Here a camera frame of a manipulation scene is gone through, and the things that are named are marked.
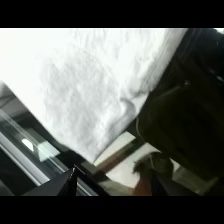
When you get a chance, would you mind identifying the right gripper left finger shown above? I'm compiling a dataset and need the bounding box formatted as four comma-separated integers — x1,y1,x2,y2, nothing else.
23,166,78,197

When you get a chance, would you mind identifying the silver frame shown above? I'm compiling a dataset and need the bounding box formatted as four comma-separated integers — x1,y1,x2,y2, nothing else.
0,109,98,197

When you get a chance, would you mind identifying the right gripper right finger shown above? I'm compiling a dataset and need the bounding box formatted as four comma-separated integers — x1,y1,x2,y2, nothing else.
151,169,198,197

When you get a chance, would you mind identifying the white T-shirt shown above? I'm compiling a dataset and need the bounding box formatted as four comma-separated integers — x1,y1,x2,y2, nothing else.
0,28,189,164

